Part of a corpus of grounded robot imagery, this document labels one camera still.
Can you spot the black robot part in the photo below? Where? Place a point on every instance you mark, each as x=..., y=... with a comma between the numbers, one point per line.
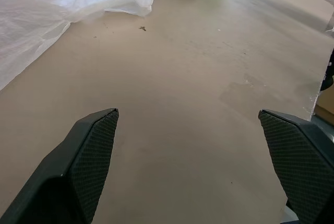
x=328, y=77

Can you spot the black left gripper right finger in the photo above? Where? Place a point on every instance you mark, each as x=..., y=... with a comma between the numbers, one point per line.
x=300, y=161

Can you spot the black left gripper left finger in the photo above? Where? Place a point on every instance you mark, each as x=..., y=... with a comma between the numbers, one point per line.
x=78, y=166

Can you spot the translucent white plastic bag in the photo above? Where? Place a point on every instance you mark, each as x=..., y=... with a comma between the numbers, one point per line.
x=52, y=12

